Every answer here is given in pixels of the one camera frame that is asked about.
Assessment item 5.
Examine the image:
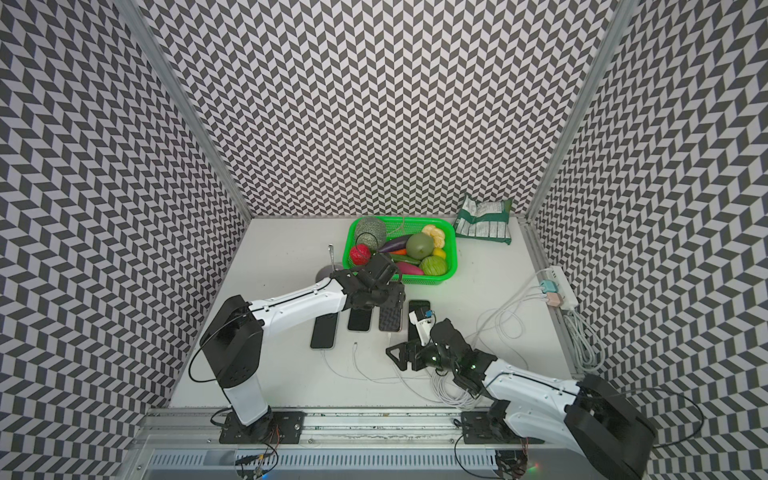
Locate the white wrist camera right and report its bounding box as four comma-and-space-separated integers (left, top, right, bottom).
409, 309, 435, 346

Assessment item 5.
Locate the green toy cucumber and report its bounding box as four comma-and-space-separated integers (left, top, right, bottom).
389, 253, 421, 266

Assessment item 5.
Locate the white charging cable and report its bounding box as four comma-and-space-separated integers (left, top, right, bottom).
322, 341, 457, 408

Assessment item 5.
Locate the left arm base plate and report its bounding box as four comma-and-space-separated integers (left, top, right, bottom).
219, 410, 306, 445

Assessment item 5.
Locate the aluminium corner post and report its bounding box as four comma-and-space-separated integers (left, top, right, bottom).
114, 0, 252, 222
524, 0, 639, 222

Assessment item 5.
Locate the aluminium corner post left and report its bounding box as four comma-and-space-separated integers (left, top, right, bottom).
114, 0, 252, 222

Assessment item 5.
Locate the green netted melon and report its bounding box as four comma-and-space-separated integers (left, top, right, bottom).
354, 216, 387, 252

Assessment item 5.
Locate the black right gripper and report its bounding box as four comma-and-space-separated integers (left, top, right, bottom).
386, 337, 459, 373

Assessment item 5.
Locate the black phone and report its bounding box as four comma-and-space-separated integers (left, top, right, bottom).
347, 309, 372, 332
310, 313, 339, 350
378, 306, 402, 333
407, 300, 431, 341

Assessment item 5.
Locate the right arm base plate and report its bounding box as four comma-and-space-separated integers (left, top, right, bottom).
453, 410, 525, 445

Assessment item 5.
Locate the white power strip cord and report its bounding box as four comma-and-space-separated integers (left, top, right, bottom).
563, 307, 607, 373

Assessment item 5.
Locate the aluminium corner post right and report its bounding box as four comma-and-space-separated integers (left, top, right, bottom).
524, 0, 639, 222

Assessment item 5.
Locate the green toy apple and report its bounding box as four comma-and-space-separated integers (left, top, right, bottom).
406, 232, 435, 260

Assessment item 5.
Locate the green white snack bag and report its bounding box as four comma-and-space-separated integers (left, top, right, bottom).
454, 194, 513, 245

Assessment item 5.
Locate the white power strip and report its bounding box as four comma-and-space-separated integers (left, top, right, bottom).
549, 266, 579, 311

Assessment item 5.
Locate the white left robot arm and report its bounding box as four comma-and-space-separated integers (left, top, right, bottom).
199, 253, 402, 427

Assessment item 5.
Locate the green plastic basket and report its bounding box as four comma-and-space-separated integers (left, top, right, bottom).
342, 215, 458, 285

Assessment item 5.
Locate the red toy fruit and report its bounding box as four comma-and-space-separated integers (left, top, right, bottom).
349, 244, 372, 266

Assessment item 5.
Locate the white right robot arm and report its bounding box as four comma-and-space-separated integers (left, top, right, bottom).
385, 319, 657, 479

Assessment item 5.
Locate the magenta toy sweet potato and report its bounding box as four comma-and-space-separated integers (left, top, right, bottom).
396, 262, 424, 276

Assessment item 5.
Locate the light green toy gourd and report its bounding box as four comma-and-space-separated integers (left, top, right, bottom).
419, 255, 449, 277

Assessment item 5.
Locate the coiled white cable bundle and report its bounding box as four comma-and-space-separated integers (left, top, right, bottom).
431, 373, 481, 410

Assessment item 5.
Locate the purple toy eggplant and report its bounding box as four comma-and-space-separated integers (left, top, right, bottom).
378, 235, 411, 253

